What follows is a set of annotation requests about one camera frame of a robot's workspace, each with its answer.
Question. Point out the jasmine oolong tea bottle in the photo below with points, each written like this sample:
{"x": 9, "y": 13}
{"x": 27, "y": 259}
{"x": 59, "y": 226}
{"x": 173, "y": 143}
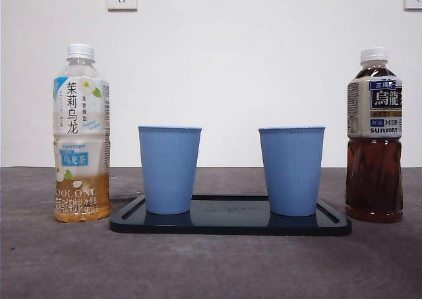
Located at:
{"x": 80, "y": 114}

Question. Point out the dark oolong tea bottle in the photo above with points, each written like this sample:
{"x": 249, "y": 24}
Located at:
{"x": 374, "y": 167}

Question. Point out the blue ribbed cup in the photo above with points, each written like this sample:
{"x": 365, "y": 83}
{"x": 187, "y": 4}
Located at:
{"x": 291, "y": 172}
{"x": 168, "y": 170}

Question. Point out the dark blue tray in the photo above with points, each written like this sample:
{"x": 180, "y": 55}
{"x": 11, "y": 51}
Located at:
{"x": 230, "y": 227}

